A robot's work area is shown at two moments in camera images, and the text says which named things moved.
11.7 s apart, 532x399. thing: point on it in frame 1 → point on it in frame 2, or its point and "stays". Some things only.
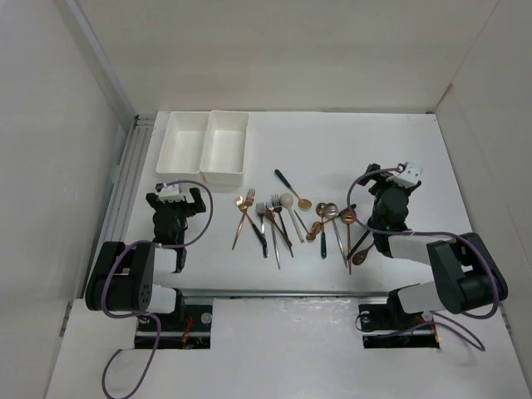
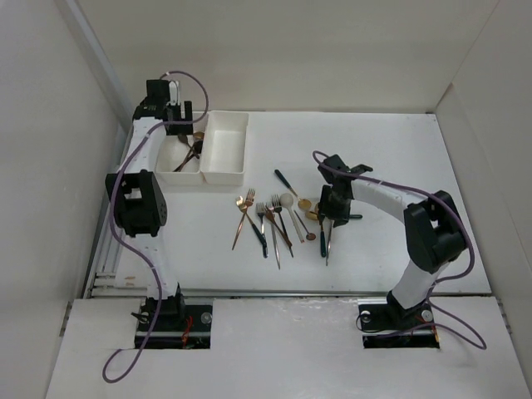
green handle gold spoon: [303, 204] stays
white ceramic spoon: [287, 201] stays
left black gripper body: [182, 209] → [176, 112]
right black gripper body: [378, 189] → [332, 206]
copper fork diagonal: [271, 216] stays
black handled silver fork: [278, 208] stays
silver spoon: [332, 211] → [328, 248]
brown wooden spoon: [360, 256] → [194, 155]
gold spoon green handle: [321, 210] stays
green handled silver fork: [260, 208] stays
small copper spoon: [309, 236] stays
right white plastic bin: [224, 148] stays
